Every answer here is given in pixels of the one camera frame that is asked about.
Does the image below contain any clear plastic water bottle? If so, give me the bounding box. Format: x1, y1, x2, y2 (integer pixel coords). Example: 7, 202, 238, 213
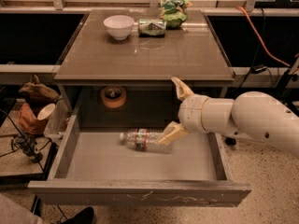
120, 128, 172, 154

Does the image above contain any brown cloth bag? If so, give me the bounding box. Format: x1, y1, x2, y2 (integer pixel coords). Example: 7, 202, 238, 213
19, 74, 60, 105

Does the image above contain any grey trouser leg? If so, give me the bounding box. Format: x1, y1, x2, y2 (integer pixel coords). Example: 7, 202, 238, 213
0, 194, 43, 224

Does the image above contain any green chip bag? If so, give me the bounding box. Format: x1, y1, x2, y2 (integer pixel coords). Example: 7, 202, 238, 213
160, 0, 192, 29

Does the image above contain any brown tape roll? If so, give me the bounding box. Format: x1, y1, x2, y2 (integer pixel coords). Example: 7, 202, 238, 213
101, 86, 127, 108

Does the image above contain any black shoe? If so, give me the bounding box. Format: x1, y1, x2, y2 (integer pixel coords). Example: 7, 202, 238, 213
62, 207, 94, 224

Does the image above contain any clear plastic container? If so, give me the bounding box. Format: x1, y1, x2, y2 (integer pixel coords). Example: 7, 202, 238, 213
44, 100, 68, 143

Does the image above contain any orange cable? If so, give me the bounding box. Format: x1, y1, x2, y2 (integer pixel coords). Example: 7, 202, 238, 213
235, 5, 292, 68

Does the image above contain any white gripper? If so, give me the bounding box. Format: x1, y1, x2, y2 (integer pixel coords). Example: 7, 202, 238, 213
157, 77, 208, 145

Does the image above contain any green soda can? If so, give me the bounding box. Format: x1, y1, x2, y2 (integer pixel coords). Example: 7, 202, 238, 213
138, 19, 166, 36

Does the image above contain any black cable bundle device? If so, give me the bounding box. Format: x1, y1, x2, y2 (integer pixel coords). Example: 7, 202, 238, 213
12, 133, 43, 163

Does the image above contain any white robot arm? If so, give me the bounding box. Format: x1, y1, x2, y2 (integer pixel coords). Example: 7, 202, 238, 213
157, 77, 299, 158

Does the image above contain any black power adapter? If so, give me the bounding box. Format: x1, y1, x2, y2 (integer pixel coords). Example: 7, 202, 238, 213
250, 64, 267, 74

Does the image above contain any white ceramic bowl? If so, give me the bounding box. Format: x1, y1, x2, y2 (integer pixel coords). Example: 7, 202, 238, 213
104, 15, 135, 40

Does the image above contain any grey cabinet with top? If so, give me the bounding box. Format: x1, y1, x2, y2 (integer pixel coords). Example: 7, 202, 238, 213
54, 10, 234, 129

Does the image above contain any open grey top drawer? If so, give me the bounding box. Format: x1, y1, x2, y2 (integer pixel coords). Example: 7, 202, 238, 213
27, 89, 252, 208

